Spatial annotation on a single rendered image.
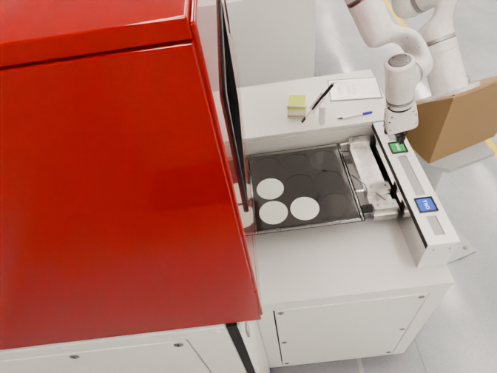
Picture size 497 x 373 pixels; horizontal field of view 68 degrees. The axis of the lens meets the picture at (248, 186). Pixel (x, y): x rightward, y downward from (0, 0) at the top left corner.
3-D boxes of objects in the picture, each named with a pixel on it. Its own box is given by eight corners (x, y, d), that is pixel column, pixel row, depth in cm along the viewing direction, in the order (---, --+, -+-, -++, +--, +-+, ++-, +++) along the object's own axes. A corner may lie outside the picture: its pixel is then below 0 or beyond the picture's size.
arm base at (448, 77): (458, 88, 143) (446, 41, 140) (494, 81, 124) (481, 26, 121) (413, 104, 142) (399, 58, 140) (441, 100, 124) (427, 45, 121)
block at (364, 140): (349, 148, 145) (350, 143, 143) (347, 143, 147) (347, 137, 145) (370, 146, 145) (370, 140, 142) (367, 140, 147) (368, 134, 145)
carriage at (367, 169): (373, 221, 126) (374, 216, 123) (347, 148, 149) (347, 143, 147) (396, 218, 125) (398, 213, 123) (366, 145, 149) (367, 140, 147)
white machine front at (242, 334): (249, 377, 102) (225, 326, 71) (234, 165, 155) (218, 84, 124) (260, 375, 102) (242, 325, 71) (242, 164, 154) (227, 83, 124)
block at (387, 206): (373, 214, 124) (375, 209, 122) (370, 206, 126) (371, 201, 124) (397, 211, 124) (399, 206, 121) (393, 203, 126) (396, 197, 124)
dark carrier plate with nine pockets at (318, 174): (257, 231, 124) (257, 229, 123) (249, 158, 146) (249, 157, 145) (359, 218, 122) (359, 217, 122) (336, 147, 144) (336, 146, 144)
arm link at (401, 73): (401, 82, 117) (379, 98, 116) (400, 46, 108) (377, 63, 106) (422, 92, 112) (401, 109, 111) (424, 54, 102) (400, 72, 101)
